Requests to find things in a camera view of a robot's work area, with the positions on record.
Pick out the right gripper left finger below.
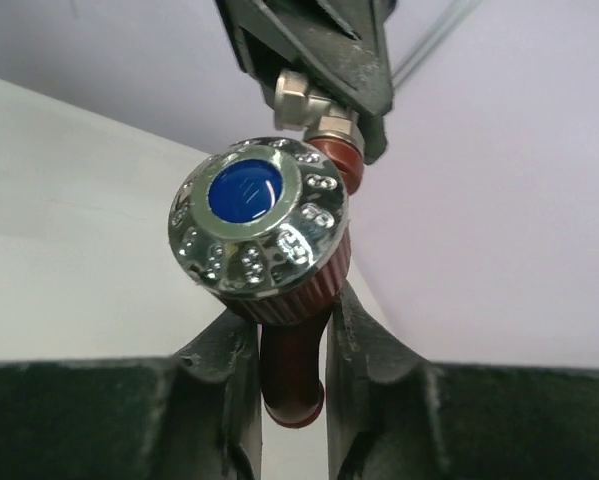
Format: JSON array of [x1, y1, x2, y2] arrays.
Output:
[[0, 312, 262, 479]]

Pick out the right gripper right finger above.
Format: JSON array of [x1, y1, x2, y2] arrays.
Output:
[[326, 286, 599, 479]]

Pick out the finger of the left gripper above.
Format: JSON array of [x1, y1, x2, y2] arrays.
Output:
[[215, 0, 302, 100], [254, 1, 397, 163]]

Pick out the silver tee pipe fitting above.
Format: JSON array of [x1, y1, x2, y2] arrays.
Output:
[[273, 70, 364, 149]]

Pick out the brown water faucet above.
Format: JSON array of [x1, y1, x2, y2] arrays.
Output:
[[168, 136, 364, 428]]

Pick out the left aluminium frame post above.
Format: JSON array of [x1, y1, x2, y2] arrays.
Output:
[[392, 0, 483, 92]]

